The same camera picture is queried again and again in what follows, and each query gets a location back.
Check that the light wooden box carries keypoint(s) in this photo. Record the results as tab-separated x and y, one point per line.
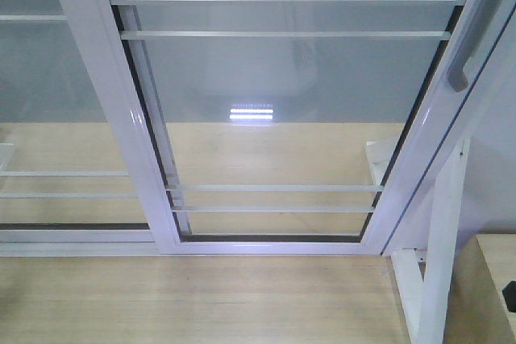
483	268

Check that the black robot part at edge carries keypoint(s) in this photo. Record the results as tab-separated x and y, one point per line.
509	296

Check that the white door handle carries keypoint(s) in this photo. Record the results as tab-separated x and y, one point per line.
478	15

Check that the white door frame post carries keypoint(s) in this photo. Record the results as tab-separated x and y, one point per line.
479	58

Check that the white framed transparent sliding door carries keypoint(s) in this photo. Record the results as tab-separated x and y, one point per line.
94	28

